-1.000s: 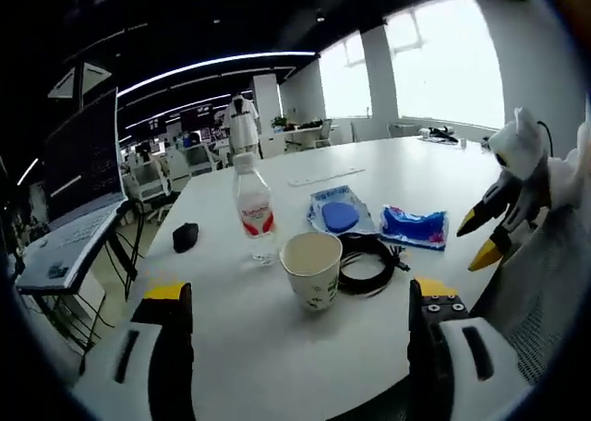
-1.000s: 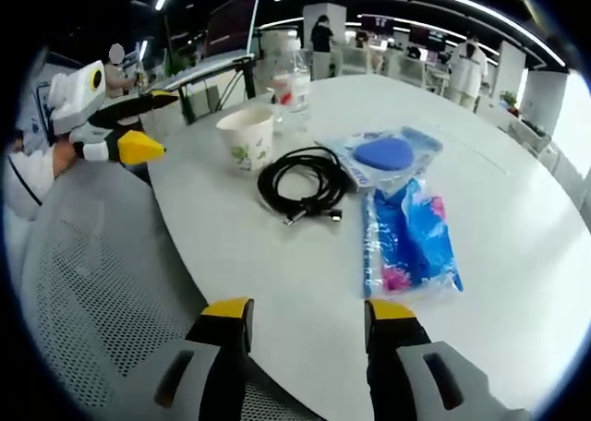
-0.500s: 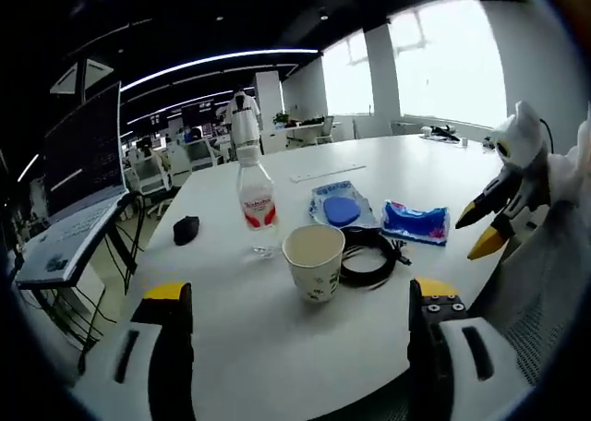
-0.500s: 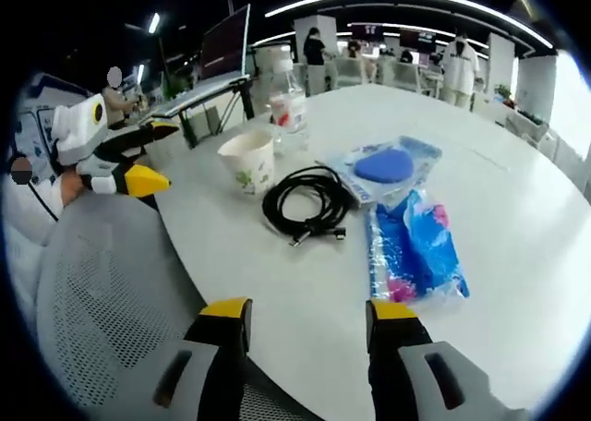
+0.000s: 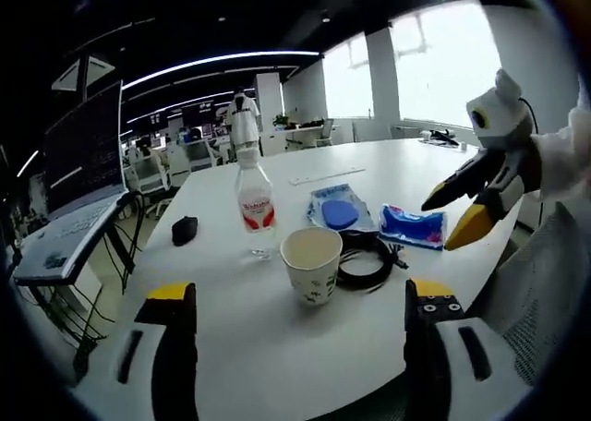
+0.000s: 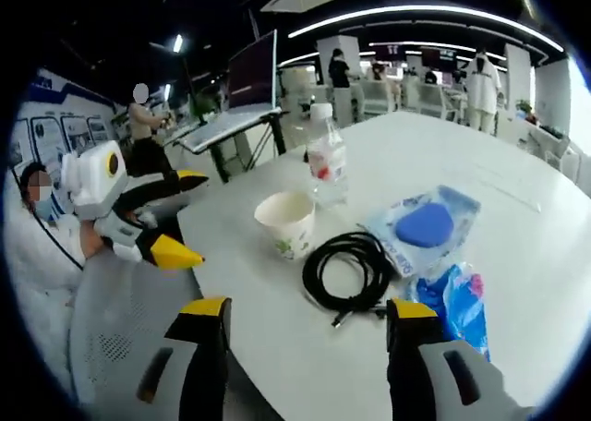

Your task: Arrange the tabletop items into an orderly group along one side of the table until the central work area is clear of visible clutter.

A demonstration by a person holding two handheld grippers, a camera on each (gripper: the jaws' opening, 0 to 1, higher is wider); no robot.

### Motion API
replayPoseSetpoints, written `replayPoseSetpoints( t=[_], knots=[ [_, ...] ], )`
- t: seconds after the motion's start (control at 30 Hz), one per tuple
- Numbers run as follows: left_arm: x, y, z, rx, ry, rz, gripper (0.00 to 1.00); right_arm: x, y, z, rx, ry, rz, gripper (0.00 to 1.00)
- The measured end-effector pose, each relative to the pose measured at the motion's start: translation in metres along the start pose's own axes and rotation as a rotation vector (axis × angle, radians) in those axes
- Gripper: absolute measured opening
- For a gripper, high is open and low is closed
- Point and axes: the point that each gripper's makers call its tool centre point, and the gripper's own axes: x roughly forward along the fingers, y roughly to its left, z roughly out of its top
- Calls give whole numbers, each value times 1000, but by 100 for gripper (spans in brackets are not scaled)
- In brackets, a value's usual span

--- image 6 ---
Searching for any grey mesh chair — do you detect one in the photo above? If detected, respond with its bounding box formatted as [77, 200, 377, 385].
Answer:
[68, 249, 278, 421]

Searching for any table cable slot cover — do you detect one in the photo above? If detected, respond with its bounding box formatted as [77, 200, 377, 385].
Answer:
[470, 174, 544, 212]

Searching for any ceiling light strip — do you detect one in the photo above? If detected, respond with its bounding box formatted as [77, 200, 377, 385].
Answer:
[288, 4, 567, 53]

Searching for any person's left hand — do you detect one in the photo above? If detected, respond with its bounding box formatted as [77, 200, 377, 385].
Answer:
[78, 220, 116, 259]

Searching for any large dark monitor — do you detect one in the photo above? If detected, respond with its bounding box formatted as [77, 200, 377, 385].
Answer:
[228, 29, 278, 113]

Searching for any wall poster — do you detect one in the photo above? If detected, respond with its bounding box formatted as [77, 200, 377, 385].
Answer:
[11, 81, 116, 163]

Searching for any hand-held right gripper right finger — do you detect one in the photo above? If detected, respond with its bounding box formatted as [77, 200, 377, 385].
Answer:
[386, 297, 537, 421]

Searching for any white table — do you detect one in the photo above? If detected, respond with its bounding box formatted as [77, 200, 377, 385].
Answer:
[177, 111, 587, 421]

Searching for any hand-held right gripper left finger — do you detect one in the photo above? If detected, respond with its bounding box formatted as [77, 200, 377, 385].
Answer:
[91, 295, 232, 421]

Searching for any tilted white board on stand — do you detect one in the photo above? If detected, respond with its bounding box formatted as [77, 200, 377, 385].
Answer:
[177, 106, 283, 154]

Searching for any clear plastic water bottle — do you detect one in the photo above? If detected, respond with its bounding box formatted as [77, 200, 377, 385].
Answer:
[305, 102, 348, 209]

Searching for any blue wet wipes packet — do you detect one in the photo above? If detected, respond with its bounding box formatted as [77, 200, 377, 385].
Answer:
[405, 262, 491, 362]

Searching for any blue pad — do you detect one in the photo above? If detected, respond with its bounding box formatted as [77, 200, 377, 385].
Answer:
[364, 185, 481, 278]

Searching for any thin black cable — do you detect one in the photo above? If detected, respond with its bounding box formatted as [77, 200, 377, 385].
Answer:
[25, 203, 85, 271]

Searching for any light blue face mask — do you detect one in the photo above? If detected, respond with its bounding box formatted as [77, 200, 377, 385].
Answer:
[34, 194, 62, 223]

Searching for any white paper cup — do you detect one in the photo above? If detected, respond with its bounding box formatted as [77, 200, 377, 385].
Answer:
[254, 190, 317, 260]

